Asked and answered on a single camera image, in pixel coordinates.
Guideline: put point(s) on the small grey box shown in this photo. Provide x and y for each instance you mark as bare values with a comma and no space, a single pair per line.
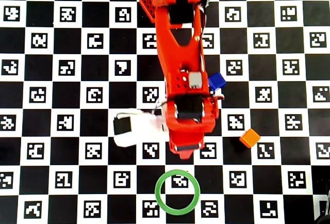
196,80

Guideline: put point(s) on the black white marker mat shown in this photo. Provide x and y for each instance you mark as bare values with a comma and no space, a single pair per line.
51,131

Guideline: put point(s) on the orange cube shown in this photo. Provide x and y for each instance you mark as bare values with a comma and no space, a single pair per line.
249,138

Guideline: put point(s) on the red robot base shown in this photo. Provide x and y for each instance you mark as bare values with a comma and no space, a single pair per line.
148,4

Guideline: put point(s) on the red robot arm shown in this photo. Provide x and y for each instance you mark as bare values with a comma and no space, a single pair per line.
180,61

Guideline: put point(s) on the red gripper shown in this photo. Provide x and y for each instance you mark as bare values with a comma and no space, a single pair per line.
187,148

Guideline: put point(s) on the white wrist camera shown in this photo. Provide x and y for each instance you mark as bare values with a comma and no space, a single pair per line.
144,128

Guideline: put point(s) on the blue cube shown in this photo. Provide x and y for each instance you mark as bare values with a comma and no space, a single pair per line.
217,80

